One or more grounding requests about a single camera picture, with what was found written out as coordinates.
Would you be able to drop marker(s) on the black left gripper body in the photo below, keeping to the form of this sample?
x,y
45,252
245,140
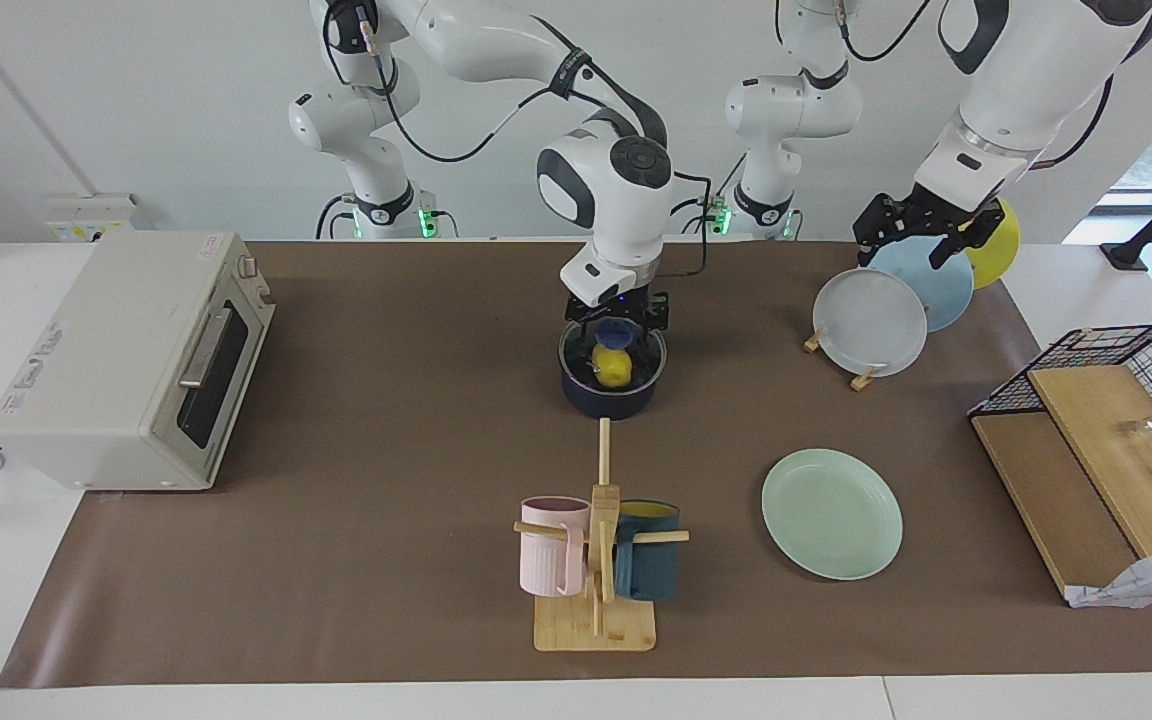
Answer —
x,y
921,215

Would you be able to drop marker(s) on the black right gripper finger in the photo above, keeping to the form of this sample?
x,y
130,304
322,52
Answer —
x,y
654,328
583,332

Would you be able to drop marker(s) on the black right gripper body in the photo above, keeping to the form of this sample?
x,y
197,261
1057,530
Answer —
x,y
651,305

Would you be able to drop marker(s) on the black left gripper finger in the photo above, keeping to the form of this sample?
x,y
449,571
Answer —
x,y
944,248
871,248

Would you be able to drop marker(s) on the glass lid blue knob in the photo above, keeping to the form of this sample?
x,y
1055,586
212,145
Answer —
x,y
641,372

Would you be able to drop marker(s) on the yellow potato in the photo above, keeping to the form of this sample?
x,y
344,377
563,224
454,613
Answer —
x,y
614,368

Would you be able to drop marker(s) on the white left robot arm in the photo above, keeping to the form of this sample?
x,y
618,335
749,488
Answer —
x,y
1026,80

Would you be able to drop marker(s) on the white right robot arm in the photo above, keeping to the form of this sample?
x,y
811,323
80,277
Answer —
x,y
496,40

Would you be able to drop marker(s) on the light blue plate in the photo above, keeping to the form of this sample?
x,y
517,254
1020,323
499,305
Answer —
x,y
941,295

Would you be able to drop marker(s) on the yellow plate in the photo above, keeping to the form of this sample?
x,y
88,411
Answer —
x,y
1001,250

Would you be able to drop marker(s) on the grey plate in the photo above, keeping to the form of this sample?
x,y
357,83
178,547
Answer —
x,y
866,325

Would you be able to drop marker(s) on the wooden plate rack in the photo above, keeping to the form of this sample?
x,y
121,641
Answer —
x,y
864,380

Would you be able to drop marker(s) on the green plate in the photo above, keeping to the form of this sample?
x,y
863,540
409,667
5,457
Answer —
x,y
831,515

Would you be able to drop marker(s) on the pink mug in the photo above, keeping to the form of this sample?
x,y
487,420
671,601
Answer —
x,y
541,555

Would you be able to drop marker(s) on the dark blue mug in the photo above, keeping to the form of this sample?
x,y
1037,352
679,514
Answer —
x,y
651,570

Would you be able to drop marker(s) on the wooden shelf boards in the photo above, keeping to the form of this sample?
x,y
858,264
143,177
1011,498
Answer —
x,y
1046,480

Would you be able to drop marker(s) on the brown table mat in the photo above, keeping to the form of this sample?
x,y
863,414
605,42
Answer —
x,y
386,500

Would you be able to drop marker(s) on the wooden mug tree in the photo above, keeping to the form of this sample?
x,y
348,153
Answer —
x,y
596,630

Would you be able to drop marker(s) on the beige toaster oven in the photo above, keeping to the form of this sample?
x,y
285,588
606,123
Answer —
x,y
86,380

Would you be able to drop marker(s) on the white wall socket box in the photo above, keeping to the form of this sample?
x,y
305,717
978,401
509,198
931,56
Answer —
x,y
86,215

